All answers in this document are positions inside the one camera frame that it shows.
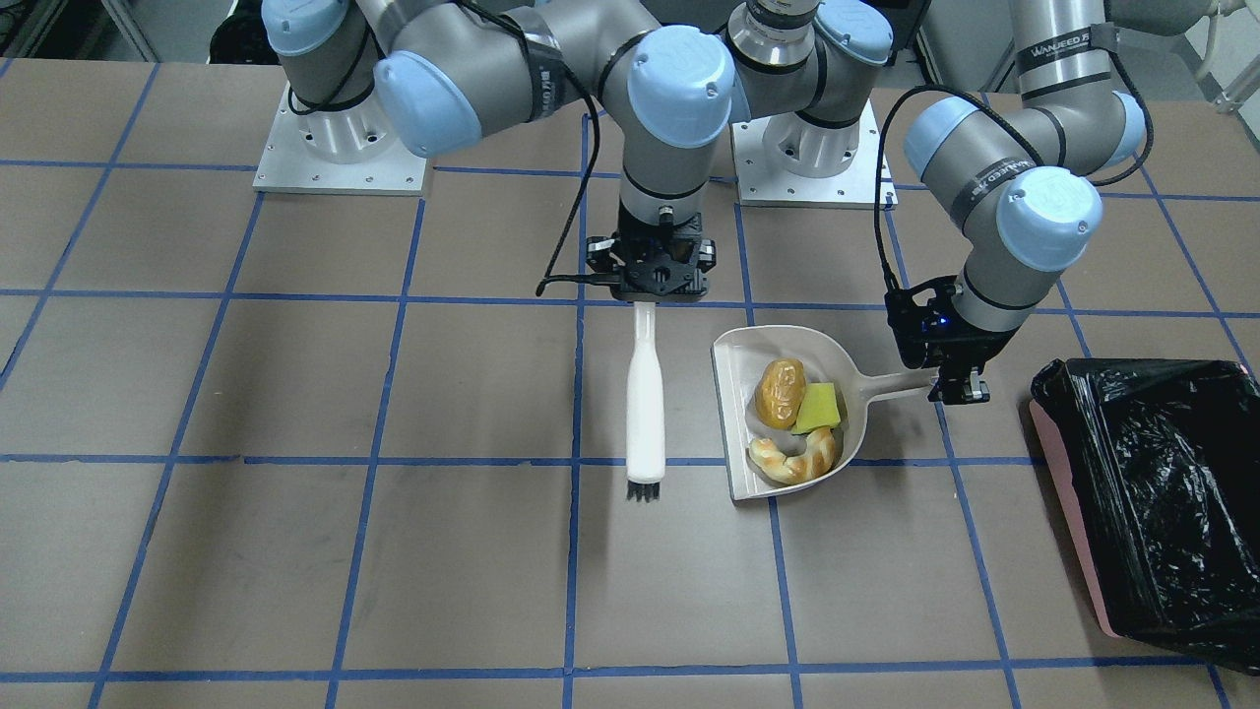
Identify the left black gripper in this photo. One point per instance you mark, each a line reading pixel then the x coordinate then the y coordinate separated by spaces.
pixel 976 345

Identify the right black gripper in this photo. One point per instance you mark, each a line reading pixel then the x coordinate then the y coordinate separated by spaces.
pixel 598 253

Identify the beige plastic dustpan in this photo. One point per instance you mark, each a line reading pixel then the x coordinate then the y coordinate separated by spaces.
pixel 739 358

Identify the yellow green sponge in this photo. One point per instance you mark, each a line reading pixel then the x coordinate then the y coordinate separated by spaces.
pixel 819 408

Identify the beige hand brush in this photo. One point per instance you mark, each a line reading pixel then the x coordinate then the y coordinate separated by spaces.
pixel 645 458

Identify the croissant bread toy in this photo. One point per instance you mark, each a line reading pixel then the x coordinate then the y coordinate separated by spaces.
pixel 819 458

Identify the yellow potato toy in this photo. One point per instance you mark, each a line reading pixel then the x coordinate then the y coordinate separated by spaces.
pixel 779 393

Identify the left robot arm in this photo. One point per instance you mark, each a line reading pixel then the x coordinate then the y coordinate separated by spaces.
pixel 1017 186

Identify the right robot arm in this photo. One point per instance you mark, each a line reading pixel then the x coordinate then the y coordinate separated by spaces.
pixel 372 82

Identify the pink bin with black bag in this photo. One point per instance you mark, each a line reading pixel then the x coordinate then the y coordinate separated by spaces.
pixel 1156 466

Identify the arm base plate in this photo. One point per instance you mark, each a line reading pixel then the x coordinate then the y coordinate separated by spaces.
pixel 781 161
pixel 353 151

